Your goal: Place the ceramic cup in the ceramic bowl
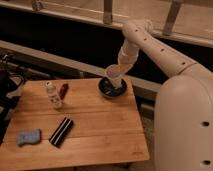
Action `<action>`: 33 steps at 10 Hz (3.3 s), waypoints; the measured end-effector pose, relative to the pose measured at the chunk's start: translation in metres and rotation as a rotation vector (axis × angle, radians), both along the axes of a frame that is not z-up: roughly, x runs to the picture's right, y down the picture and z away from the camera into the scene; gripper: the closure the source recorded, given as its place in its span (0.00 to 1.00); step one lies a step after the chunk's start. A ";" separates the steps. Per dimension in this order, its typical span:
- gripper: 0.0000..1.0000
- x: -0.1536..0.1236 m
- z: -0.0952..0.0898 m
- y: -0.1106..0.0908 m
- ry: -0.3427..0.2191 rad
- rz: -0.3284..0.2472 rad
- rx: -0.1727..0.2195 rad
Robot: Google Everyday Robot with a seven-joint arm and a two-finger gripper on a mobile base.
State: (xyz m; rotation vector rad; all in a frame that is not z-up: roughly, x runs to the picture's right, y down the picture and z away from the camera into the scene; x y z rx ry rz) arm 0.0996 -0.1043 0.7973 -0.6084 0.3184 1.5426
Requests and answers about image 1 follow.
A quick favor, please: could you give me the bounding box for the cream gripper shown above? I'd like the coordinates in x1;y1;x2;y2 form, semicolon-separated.
105;64;124;88

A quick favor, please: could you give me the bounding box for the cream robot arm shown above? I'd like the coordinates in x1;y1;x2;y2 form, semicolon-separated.
105;20;213;171

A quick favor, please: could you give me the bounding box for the dark ceramic bowl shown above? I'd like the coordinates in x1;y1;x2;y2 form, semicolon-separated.
98;77;127;98

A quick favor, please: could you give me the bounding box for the red brown small object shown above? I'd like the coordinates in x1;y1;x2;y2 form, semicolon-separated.
59;84;69;99

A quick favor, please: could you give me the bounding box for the white plastic bottle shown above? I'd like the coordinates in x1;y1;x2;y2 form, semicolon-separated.
45;81;63;109

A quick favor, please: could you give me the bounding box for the wooden table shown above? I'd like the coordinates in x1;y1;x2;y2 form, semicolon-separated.
0;78;149;171

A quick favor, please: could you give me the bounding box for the black striped rectangular box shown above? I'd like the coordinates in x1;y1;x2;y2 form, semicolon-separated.
49;117;74;148

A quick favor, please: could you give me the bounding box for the black equipment at left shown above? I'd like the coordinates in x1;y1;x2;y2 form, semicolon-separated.
0;53;24;145

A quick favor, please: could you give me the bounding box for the blue sponge cloth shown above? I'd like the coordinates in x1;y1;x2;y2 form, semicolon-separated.
17;129;41;147

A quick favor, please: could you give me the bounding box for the metal railing frame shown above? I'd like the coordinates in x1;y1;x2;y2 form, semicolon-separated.
0;0;213;48

